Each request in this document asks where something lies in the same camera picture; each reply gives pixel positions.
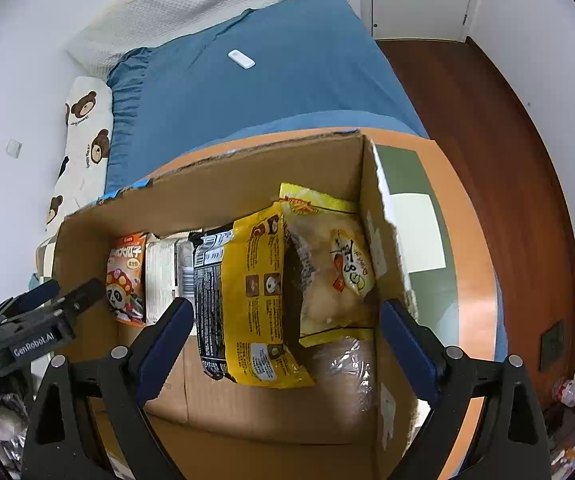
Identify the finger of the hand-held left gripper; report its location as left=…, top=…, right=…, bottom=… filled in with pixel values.
left=55, top=278, right=106, bottom=322
left=0, top=280, right=61, bottom=317

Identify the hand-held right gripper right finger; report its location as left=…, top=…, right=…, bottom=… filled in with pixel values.
left=380, top=298, right=553, bottom=480

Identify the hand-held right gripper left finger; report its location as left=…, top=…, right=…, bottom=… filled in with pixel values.
left=20, top=297, right=196, bottom=480

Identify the orange panda snack packet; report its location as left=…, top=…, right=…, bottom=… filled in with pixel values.
left=106, top=232, right=148, bottom=328

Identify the white silver snack packet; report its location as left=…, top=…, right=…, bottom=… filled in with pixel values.
left=145, top=231, right=199, bottom=326

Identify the clear plastic bread bag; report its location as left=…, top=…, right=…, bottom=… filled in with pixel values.
left=300, top=337, right=381, bottom=413

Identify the yellow pastry bag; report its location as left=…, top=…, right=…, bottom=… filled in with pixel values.
left=279, top=182, right=381, bottom=348

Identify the black yellow snack packet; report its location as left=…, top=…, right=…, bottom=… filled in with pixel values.
left=192, top=202, right=317, bottom=390

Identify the cardboard box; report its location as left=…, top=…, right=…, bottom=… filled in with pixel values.
left=52, top=129, right=418, bottom=480

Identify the light blue cloth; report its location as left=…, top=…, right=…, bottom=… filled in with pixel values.
left=492, top=280, right=511, bottom=363

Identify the bear print pillow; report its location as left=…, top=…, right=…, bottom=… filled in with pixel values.
left=45, top=76, right=115, bottom=233

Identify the green checkered tablecloth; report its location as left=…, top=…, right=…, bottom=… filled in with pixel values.
left=135, top=127, right=501, bottom=480

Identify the white remote control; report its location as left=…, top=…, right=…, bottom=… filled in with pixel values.
left=228, top=49, right=256, bottom=69

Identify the blue bed sheet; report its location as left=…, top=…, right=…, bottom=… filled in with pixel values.
left=104, top=0, right=431, bottom=198

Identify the white quilted headboard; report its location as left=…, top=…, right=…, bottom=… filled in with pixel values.
left=65, top=0, right=351, bottom=78

